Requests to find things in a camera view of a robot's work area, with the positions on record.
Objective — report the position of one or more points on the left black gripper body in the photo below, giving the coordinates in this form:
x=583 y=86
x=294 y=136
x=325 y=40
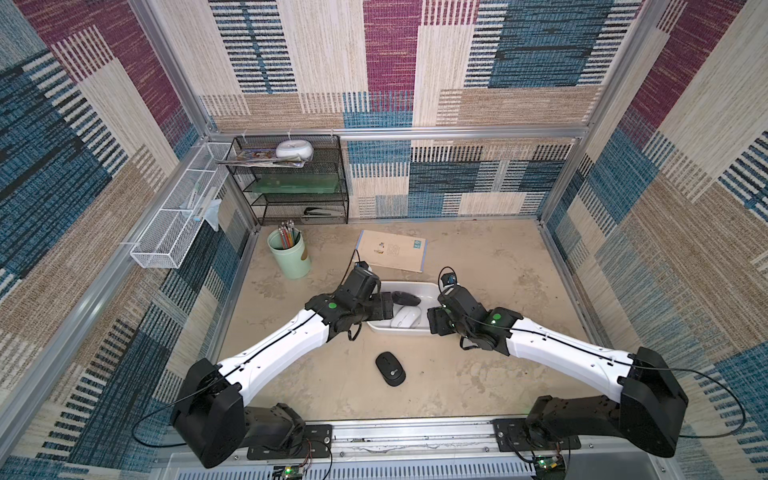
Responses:
x=373 y=309

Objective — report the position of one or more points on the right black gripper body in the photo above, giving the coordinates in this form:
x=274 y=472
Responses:
x=437 y=320

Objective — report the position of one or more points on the black Lecoo side mouse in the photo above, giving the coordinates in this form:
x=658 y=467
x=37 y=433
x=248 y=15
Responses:
x=405 y=299

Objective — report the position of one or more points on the white plastic storage box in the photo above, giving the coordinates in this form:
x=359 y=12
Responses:
x=428 y=292

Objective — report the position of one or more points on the white ribbed mouse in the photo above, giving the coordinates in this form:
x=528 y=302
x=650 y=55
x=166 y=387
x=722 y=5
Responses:
x=406 y=318

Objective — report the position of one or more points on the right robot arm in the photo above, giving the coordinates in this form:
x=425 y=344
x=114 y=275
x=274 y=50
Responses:
x=638 y=397

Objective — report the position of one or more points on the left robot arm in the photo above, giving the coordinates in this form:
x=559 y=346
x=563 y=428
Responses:
x=212 y=414

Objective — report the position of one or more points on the beige open book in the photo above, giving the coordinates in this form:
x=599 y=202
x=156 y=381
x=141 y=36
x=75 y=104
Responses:
x=392 y=251

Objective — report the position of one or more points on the mint green pencil cup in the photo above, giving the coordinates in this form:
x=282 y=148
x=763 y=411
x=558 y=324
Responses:
x=294 y=262

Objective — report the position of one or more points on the coloured pencils bunch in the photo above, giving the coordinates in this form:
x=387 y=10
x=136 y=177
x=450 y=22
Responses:
x=289 y=234

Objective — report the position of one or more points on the white oval device on shelf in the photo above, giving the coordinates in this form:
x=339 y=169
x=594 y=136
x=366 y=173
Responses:
x=295 y=148

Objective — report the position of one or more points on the magazine on shelf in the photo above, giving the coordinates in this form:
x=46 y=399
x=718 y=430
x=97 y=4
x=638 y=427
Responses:
x=262 y=158

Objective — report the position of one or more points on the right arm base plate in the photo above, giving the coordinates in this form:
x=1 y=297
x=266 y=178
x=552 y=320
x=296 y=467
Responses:
x=513 y=434

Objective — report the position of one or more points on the black wire mesh shelf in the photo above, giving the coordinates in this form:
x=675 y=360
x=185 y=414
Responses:
x=316 y=194

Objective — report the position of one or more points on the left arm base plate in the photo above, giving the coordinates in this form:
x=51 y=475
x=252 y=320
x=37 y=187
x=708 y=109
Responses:
x=315 y=442

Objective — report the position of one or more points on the white wire wall basket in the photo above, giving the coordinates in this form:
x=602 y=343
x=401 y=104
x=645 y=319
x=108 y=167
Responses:
x=191 y=203

